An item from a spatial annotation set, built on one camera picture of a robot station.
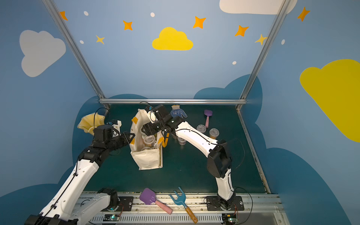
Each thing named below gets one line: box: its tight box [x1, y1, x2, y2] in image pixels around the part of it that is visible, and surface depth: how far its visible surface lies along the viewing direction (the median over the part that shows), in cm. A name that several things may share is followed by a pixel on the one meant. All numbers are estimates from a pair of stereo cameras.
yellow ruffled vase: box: [76, 112, 106, 136], surface depth 87 cm
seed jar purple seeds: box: [177, 136, 187, 146], surface depth 97 cm
